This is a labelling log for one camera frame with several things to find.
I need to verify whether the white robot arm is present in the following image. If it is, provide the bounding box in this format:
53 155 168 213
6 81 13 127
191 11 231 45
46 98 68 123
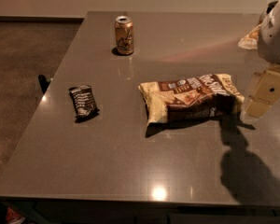
241 0 280 123

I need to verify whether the red object under table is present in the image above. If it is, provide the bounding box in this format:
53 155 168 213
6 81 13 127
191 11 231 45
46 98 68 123
5 208 25 224

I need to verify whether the brown chip bag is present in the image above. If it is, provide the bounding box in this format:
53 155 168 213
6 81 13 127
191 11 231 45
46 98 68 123
138 74 245 124

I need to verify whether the orange soda can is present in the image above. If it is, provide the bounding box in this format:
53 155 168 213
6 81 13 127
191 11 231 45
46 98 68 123
115 16 133 55

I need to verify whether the pale snack bag at edge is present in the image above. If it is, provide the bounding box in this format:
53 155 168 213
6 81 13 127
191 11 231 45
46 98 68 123
238 25 260 50

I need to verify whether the small black snack bar wrapper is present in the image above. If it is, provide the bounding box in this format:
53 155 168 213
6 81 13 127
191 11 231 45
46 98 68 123
69 85 99 120

